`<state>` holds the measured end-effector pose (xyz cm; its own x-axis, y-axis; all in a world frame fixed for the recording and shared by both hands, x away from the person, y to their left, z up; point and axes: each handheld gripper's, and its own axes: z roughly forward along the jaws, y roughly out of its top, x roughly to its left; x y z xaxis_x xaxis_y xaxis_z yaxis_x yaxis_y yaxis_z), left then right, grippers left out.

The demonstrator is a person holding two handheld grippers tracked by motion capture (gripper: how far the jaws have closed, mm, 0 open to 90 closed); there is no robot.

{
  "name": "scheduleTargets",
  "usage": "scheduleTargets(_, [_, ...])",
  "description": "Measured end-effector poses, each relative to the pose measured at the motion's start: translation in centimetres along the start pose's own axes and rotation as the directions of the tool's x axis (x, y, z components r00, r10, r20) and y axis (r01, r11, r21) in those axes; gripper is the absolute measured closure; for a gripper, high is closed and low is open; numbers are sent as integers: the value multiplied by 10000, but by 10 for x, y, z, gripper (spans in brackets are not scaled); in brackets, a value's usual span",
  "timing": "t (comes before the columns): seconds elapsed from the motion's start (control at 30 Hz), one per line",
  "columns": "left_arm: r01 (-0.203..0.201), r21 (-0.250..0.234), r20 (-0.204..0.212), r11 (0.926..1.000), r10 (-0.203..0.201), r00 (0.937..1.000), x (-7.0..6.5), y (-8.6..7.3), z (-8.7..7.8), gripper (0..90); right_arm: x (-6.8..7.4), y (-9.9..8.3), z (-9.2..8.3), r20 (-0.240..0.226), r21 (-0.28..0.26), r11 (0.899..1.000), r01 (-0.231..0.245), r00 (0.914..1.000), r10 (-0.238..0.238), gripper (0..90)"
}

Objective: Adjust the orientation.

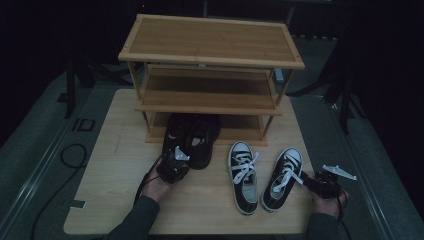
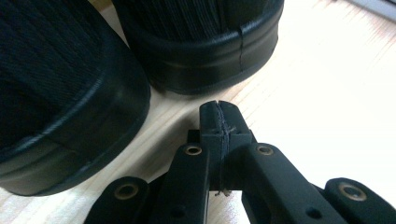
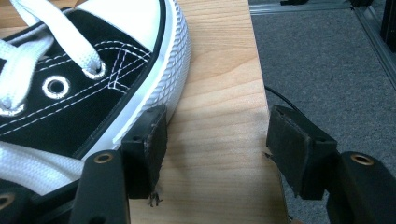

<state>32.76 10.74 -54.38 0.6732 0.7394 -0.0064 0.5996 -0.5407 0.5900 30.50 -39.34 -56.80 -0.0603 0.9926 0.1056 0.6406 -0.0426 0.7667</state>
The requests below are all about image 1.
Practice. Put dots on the black white canvas sneaker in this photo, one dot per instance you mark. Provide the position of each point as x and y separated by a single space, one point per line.
275 196
245 196

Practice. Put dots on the wooden three-tier shoe rack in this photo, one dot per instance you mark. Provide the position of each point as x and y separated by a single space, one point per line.
210 40

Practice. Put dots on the person's left hand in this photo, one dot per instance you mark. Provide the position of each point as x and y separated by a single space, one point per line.
156 188

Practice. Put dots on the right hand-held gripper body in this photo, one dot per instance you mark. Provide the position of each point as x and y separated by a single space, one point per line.
326 185

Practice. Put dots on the person's right hand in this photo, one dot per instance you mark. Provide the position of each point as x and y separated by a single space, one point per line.
328 206

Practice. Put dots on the small grey box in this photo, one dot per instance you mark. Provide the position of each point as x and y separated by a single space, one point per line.
279 75

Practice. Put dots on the black metal stand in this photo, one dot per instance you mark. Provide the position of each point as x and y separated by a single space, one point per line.
345 106
70 90

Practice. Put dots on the black leather shoe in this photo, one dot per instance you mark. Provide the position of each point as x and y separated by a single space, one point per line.
175 133
205 146

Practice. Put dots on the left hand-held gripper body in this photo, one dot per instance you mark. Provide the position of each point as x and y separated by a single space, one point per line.
173 170

